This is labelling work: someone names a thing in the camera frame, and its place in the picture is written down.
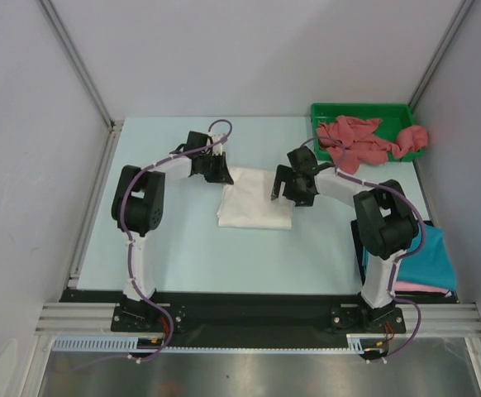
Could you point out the light blue cable duct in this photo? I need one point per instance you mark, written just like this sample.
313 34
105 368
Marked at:
95 344

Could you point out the teal folded t-shirt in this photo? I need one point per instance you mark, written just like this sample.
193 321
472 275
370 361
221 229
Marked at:
428 265

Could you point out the aluminium frame post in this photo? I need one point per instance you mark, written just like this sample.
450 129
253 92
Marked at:
75 59
454 26

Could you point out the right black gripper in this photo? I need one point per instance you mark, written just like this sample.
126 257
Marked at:
286 174

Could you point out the left aluminium frame post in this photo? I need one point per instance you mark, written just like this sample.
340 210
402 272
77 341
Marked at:
75 59

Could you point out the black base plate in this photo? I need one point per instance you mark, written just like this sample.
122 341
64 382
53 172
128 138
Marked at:
253 321

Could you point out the salmon red t-shirt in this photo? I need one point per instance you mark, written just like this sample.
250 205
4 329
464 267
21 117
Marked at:
351 142

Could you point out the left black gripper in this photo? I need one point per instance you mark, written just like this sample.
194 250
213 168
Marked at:
221 174

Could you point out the green plastic bin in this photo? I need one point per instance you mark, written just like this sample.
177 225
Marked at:
394 116

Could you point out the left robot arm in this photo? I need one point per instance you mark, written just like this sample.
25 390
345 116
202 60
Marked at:
138 208

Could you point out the white t-shirt with robot print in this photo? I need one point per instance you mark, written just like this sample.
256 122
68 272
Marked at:
247 202

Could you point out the aluminium front rail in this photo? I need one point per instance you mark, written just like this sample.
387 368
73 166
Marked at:
437 320

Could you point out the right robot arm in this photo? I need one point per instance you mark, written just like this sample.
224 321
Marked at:
385 220

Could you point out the right aluminium frame post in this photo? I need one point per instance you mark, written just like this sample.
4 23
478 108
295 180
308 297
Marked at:
454 26

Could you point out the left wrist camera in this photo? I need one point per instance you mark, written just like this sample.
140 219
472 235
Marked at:
218 141

